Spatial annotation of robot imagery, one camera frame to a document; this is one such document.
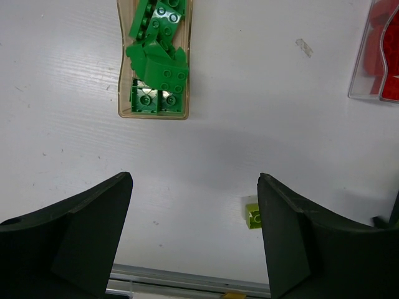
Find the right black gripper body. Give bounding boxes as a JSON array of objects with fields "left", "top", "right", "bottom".
[{"left": 372, "top": 194, "right": 399, "bottom": 229}]

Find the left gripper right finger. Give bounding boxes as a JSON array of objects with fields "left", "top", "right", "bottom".
[{"left": 257, "top": 173, "right": 398, "bottom": 298}]

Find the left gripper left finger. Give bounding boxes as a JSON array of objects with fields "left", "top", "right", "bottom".
[{"left": 1, "top": 172, "right": 133, "bottom": 298}]

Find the green brick stack end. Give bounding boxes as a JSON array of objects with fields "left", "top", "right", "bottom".
[{"left": 130, "top": 78, "right": 160, "bottom": 115}]

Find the small green cube brick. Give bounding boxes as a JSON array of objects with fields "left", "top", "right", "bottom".
[{"left": 158, "top": 90, "right": 183, "bottom": 114}]

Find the green slope brick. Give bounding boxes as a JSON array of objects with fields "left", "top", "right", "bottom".
[{"left": 143, "top": 55, "right": 189, "bottom": 93}]

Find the long green brick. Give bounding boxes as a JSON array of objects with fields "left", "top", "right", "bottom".
[{"left": 129, "top": 0, "right": 157, "bottom": 40}]

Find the dark green 2x4 brick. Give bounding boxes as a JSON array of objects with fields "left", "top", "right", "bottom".
[{"left": 145, "top": 0, "right": 186, "bottom": 42}]

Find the lime small square brick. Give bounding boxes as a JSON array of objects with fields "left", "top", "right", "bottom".
[{"left": 245, "top": 203, "right": 261, "bottom": 230}]

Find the clear plastic container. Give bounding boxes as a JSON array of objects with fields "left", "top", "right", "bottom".
[{"left": 348, "top": 0, "right": 398, "bottom": 103}]

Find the tan translucent container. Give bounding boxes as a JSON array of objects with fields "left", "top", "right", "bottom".
[{"left": 117, "top": 1, "right": 193, "bottom": 120}]

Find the aluminium rail front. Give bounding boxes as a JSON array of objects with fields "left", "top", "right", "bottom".
[{"left": 106, "top": 264, "right": 271, "bottom": 298}]

